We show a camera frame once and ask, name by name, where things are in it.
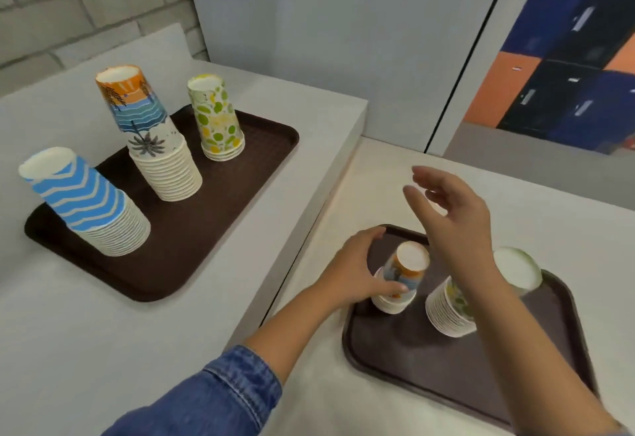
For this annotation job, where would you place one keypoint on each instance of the person's right hand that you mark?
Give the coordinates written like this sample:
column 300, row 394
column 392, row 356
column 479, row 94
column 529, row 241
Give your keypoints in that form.
column 464, row 232

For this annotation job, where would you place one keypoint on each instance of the person's left hand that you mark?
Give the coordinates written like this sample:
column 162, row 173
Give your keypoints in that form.
column 347, row 272

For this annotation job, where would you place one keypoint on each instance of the person's left thumb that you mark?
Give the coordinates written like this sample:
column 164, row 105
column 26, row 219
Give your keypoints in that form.
column 389, row 290

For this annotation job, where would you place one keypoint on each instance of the person's right thumb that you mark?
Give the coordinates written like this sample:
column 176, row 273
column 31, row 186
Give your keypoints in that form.
column 420, row 215

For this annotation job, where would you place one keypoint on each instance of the stack of beach print cups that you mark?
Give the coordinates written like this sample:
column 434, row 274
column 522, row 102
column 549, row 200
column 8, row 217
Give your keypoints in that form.
column 149, row 123
column 409, row 264

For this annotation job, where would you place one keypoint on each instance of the person's right forearm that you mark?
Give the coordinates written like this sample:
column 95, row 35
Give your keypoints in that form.
column 531, row 361

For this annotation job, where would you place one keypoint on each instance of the person's left forearm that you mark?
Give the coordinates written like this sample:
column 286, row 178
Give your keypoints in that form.
column 292, row 331

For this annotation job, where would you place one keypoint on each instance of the brown plastic tray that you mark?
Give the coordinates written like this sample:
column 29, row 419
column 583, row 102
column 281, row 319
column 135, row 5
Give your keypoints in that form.
column 198, row 232
column 426, row 356

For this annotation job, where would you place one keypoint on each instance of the stack of green dotted cups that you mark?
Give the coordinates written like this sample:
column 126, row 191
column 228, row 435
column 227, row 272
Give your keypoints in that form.
column 216, row 115
column 518, row 269

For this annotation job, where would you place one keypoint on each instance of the blue denim sleeve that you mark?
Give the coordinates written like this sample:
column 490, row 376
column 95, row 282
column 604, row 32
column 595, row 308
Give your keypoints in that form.
column 213, row 401

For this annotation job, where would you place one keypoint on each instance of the stack of blue zigzag cups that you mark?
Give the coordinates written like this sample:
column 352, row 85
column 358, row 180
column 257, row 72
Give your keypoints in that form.
column 84, row 197

